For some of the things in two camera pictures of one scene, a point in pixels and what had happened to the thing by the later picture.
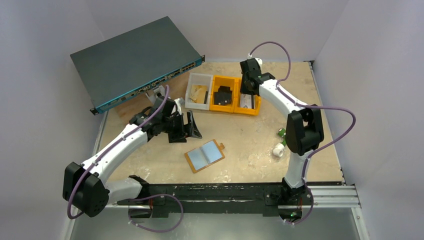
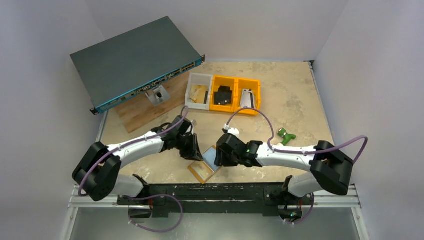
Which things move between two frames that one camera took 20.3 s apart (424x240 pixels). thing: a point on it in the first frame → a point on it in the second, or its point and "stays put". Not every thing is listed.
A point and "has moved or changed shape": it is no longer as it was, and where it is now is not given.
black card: x=223 y=97 stays put
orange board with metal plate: x=205 y=155 has moved or changed shape
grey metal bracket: x=160 y=91 stays put
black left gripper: x=180 y=136 → x=193 y=152
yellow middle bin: x=220 y=81 stays put
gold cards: x=198 y=93 stays put
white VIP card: x=246 y=101 stays put
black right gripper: x=247 y=67 → x=224 y=153
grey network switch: x=117 y=69 stays put
